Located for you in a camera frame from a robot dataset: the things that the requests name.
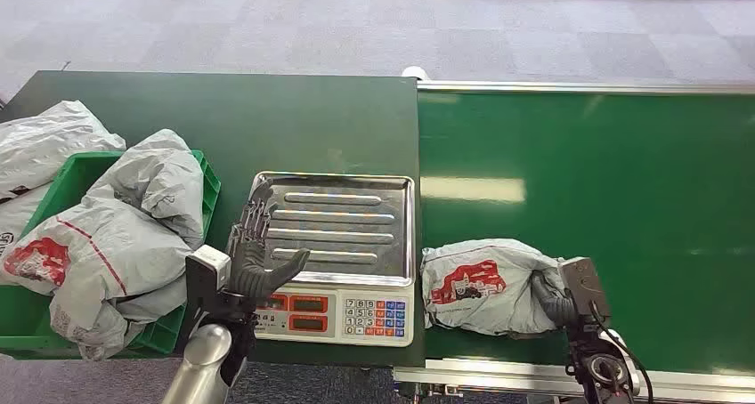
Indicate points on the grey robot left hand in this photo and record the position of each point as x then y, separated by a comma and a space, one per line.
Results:
250, 269

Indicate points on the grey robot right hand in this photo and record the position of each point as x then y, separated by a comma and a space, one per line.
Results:
553, 304

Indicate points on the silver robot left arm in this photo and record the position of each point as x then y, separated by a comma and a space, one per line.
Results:
200, 357

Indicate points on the green conveyor belt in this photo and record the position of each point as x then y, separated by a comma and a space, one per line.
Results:
619, 201

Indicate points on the white scale with steel tray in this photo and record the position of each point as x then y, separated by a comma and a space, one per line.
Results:
348, 236

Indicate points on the crumpled plain grey mailer bag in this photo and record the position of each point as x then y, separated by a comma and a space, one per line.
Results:
159, 177

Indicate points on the large grey mailer, red stripe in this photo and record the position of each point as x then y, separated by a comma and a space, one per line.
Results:
112, 254

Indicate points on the green plastic crate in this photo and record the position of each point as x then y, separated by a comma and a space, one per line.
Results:
71, 177

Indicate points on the pale grey mailer bag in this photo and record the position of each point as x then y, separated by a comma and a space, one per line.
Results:
47, 142

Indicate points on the white roller end cap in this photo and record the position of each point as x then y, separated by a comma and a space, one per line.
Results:
416, 73

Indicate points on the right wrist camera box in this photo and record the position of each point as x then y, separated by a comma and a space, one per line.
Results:
584, 286

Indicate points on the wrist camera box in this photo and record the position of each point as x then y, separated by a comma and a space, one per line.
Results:
584, 286
209, 266

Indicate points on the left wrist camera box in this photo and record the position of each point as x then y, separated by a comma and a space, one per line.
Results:
209, 266

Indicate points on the silver conveyor side rail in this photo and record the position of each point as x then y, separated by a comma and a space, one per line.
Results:
501, 376

